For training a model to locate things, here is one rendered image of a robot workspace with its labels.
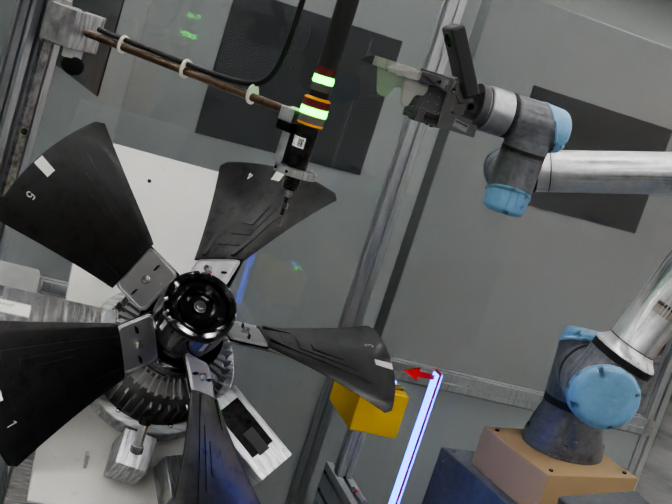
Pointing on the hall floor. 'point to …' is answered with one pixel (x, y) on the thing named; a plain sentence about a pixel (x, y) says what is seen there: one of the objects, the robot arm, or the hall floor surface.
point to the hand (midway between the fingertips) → (373, 58)
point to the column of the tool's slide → (17, 51)
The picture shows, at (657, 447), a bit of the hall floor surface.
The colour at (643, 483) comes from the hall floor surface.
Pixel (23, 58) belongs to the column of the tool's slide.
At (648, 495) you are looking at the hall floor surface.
